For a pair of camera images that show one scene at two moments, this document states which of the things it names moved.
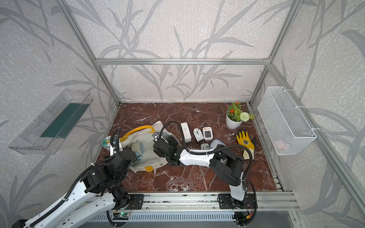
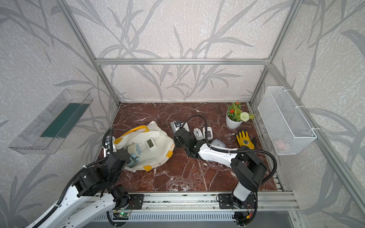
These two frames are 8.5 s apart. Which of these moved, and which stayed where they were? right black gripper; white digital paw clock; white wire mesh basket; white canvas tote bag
Moved: right black gripper
Stayed: white digital paw clock; white canvas tote bag; white wire mesh basket
